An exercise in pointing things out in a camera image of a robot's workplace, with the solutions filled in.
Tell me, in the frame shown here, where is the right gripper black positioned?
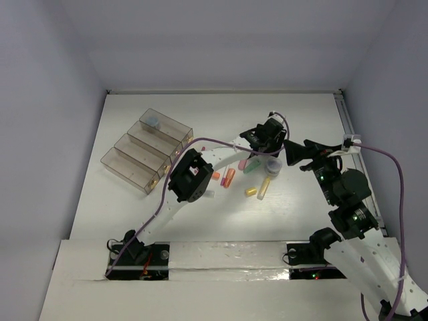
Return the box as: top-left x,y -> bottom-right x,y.
283,137 -> 342,205

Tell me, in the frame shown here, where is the purple glitter jar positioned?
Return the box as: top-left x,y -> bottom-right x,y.
264,157 -> 283,178

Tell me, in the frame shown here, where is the green highlighter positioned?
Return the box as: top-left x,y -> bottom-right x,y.
243,158 -> 261,174

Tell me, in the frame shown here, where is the pink highlighter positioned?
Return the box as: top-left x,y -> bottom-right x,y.
237,159 -> 247,171

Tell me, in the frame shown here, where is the blue glitter jar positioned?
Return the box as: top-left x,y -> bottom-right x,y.
145,116 -> 161,130

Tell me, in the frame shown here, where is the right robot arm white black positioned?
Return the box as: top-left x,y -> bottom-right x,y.
283,135 -> 427,320

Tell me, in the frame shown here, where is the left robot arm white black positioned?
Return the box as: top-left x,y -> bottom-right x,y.
118,112 -> 290,264

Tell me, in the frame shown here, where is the yellow highlighter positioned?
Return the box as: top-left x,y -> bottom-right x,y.
257,177 -> 271,200

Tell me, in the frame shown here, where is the yellow cap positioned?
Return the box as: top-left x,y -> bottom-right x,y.
245,187 -> 257,197

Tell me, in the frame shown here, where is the white pen magenta cap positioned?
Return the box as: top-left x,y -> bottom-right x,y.
220,165 -> 229,187

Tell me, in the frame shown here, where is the clear highlighter orange tip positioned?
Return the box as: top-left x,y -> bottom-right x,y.
203,190 -> 215,199

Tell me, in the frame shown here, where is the clear drawer organizer top compartment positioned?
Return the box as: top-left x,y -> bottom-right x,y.
139,108 -> 193,145

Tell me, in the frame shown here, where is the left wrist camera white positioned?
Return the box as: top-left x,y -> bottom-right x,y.
268,111 -> 286,124

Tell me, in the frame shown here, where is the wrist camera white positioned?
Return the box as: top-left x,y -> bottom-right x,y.
268,111 -> 286,124
328,134 -> 362,158

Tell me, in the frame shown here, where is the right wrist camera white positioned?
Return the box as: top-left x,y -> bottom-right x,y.
328,134 -> 362,158

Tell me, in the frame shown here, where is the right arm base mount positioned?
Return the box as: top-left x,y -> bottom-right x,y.
282,227 -> 346,280

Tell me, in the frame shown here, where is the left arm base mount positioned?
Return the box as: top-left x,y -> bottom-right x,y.
105,230 -> 170,281

